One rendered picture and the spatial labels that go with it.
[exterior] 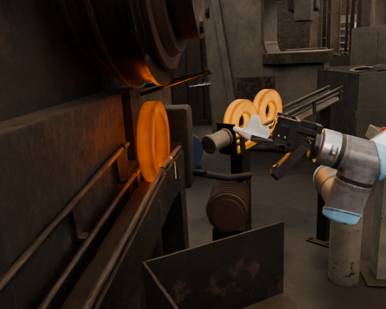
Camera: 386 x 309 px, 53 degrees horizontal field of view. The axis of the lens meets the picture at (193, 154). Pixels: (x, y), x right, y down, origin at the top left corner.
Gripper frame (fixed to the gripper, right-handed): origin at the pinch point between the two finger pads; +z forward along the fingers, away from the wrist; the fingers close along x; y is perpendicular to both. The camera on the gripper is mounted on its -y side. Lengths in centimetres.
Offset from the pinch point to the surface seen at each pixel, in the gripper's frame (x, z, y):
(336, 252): -48, -51, -47
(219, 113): -263, 20, -44
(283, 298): 49, -12, -11
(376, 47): -392, -130, 54
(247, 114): -32.7, -2.0, -0.2
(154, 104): 15.4, 19.1, 4.5
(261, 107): -39.1, -6.2, 2.3
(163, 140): 6.9, 17.1, -5.2
